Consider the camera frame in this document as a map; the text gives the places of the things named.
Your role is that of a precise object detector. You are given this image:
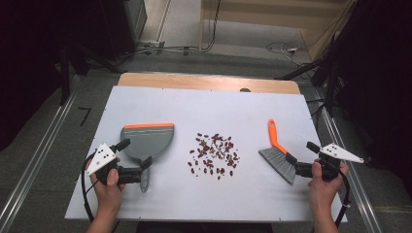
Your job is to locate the white board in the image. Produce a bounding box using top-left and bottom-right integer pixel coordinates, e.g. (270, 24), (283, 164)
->
(64, 84), (349, 224)

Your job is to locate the black stand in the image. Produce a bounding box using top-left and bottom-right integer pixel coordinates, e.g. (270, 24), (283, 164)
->
(274, 31), (342, 118)

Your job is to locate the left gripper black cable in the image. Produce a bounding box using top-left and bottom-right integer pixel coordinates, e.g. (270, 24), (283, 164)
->
(80, 151), (100, 225)

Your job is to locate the white floor cable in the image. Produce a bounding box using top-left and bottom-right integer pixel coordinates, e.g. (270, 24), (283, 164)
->
(265, 41), (313, 68)

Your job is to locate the grey dustpan with orange edge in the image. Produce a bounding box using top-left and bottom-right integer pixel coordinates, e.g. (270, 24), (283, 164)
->
(120, 121), (176, 194)

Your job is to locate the wooden table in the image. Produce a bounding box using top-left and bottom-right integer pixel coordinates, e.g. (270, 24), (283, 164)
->
(117, 72), (302, 96)

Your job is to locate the pile of red beans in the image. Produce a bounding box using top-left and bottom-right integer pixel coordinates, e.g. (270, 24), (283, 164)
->
(187, 131), (241, 182)

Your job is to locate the person's right hand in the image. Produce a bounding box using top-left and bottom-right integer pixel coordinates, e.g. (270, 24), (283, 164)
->
(307, 159), (351, 208)

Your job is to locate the grey power strip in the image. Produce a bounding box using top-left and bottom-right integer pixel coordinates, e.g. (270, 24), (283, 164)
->
(139, 40), (166, 55)

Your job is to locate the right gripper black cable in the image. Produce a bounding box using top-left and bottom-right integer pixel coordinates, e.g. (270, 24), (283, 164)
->
(334, 163), (353, 228)

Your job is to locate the person's left hand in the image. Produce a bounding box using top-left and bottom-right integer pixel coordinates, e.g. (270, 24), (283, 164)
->
(89, 156), (126, 212)

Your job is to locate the grey brush with orange handle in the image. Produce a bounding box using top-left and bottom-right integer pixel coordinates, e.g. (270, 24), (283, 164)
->
(257, 118), (297, 186)

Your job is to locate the black hanging cable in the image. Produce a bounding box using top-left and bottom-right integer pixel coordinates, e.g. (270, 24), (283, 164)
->
(199, 0), (223, 53)

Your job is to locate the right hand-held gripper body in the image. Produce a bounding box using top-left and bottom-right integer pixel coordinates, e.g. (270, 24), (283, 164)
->
(293, 142), (365, 183)

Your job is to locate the black cabinet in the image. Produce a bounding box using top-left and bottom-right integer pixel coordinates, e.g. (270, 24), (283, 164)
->
(98, 0), (149, 62)

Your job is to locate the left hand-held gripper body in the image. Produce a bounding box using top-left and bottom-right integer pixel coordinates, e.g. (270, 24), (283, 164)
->
(85, 143), (144, 186)

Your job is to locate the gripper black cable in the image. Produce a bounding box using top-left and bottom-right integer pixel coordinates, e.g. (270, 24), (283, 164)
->
(334, 163), (353, 228)
(80, 151), (100, 225)

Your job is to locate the metal floor rail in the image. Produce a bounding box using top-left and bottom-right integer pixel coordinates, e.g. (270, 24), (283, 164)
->
(311, 88), (384, 233)
(0, 75), (83, 233)

